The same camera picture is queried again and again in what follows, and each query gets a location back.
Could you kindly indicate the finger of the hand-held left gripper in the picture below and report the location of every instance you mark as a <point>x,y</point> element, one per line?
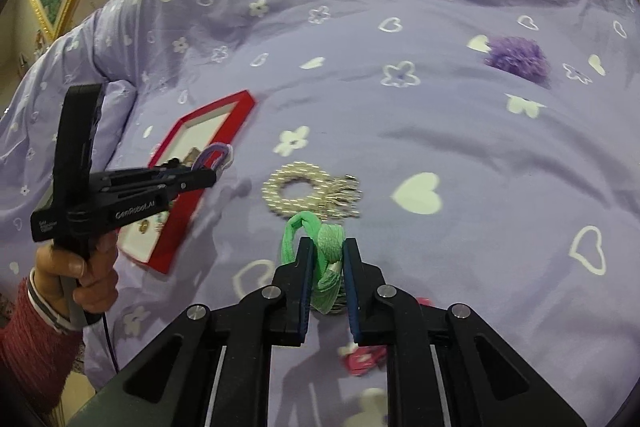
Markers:
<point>195,181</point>
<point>145,173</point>

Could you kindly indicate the person's left hand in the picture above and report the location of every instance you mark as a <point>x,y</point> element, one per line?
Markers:
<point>60,267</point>

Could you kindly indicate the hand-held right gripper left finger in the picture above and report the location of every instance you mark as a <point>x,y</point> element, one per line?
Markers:
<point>305,287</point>

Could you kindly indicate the purple flower print blanket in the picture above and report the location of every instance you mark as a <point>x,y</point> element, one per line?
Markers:
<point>400,132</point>

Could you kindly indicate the pink hair clip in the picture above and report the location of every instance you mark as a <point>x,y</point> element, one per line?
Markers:
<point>423,302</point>
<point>362,361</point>

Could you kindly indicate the purple pompom scrunchie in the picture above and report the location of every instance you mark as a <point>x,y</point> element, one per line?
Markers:
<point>515,57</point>

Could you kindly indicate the red tray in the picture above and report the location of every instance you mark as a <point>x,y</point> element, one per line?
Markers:
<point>235,117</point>

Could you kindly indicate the person's left forearm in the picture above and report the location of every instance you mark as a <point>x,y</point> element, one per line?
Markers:
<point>30,347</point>

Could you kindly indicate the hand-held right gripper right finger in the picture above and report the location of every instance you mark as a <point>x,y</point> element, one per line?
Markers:
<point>352,297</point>

